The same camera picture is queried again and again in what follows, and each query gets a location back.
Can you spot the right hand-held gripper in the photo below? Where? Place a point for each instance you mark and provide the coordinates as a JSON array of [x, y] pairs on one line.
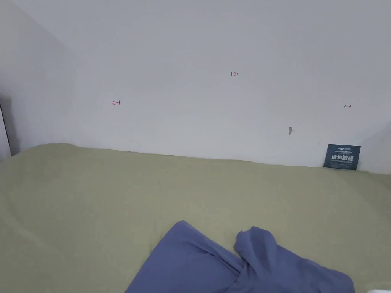
[[380, 291]]

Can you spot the dark blue printed card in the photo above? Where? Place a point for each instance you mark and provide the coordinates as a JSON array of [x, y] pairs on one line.
[[342, 157]]

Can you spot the blue shirt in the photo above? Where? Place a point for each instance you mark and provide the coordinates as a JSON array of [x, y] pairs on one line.
[[195, 262]]

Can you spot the bed with pale green sheet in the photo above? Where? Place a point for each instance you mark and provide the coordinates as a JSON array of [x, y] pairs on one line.
[[76, 207]]

